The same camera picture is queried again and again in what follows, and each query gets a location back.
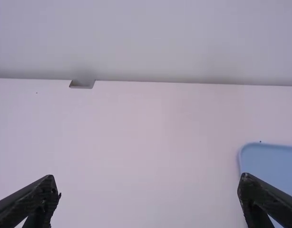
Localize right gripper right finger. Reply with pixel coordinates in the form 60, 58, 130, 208
237, 172, 292, 228

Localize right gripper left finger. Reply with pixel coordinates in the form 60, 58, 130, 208
0, 174, 62, 228

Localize blue mat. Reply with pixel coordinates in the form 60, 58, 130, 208
236, 142, 292, 225

